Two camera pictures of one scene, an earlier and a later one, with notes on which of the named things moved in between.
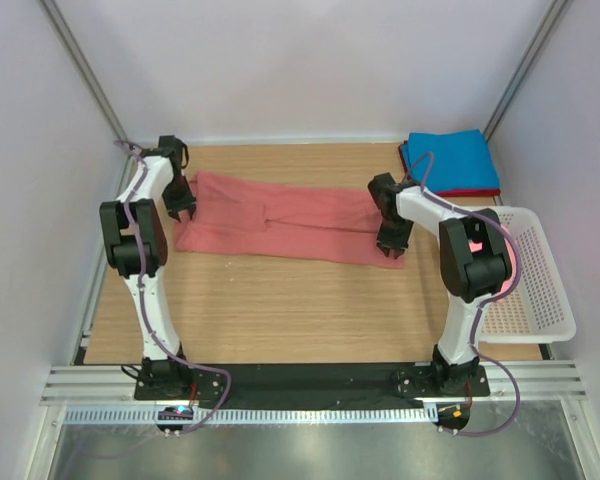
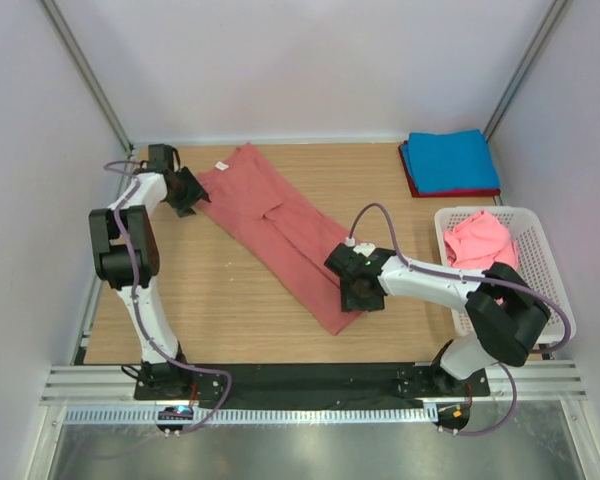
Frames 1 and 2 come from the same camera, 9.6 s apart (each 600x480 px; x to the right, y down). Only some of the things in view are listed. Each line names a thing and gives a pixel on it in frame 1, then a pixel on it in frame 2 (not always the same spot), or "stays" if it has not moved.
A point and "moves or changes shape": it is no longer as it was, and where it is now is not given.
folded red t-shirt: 451,192 stays
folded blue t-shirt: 460,161 stays
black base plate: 278,386 stays
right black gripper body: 394,232 -> 352,298
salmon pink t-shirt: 251,217 moves or changes shape
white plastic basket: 538,310 stays
